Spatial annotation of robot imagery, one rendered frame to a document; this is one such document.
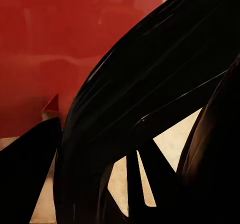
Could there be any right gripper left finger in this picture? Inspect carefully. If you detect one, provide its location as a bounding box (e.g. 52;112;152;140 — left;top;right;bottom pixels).
0;117;63;224

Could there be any electric kettle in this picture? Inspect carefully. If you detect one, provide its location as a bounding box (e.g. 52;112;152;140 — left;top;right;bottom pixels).
53;0;240;224

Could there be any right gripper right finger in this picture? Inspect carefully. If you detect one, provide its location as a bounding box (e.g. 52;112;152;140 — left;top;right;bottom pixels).
126;139;210;224

